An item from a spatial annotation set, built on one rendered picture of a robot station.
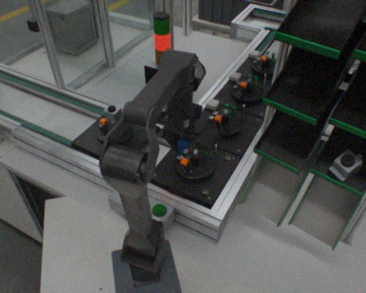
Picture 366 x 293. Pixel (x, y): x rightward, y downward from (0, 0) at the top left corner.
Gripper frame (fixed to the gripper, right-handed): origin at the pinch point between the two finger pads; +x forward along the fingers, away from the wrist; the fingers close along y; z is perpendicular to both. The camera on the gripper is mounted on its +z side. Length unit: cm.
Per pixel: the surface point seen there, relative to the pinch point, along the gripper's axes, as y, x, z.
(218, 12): 79, 55, 204
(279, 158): -22.1, 5.7, 13.4
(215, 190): -5.4, 28.4, 13.0
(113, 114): 37.0, 17.1, 17.9
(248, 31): 30, 33, 137
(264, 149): -17.5, 5.6, 14.4
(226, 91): 14, 29, 66
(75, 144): 49, 28, 8
